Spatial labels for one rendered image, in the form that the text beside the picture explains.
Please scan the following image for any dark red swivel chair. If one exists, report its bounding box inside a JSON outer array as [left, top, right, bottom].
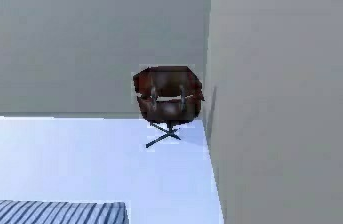
[[132, 65, 206, 149]]

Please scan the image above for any blue striped bed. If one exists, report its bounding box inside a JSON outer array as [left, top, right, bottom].
[[0, 198, 128, 224]]

